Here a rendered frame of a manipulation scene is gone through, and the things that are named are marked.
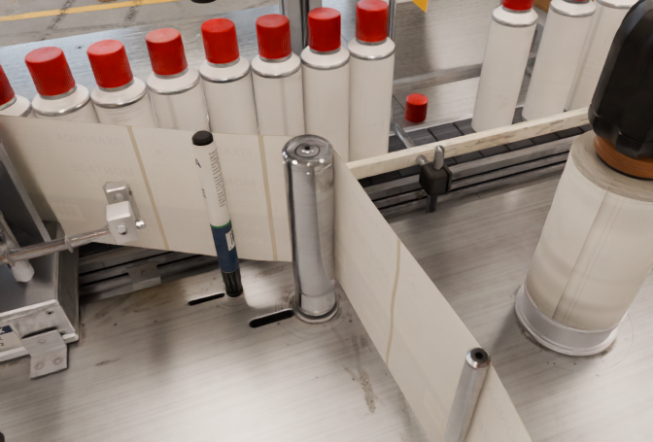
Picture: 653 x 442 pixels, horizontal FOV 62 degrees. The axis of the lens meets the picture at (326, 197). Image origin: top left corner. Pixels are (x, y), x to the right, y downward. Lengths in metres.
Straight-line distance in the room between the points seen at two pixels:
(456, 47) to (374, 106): 0.50
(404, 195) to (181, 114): 0.29
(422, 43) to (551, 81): 0.40
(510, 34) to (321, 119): 0.24
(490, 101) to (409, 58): 0.34
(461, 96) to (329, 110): 0.39
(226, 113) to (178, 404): 0.28
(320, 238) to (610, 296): 0.23
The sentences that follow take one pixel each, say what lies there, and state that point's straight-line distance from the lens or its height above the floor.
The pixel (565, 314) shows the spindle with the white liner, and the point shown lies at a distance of 0.50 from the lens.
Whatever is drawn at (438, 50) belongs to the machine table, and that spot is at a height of 0.83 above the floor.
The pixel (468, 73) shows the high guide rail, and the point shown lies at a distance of 0.73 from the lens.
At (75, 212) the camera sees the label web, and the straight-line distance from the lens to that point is 0.56.
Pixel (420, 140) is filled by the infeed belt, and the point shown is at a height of 0.88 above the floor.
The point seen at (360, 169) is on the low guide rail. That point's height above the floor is 0.91.
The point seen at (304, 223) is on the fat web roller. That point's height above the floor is 1.01.
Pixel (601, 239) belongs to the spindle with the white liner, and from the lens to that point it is 0.43.
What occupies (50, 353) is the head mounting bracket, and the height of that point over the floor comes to 0.88.
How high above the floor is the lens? 1.30
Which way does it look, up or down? 42 degrees down
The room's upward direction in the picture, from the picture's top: 2 degrees counter-clockwise
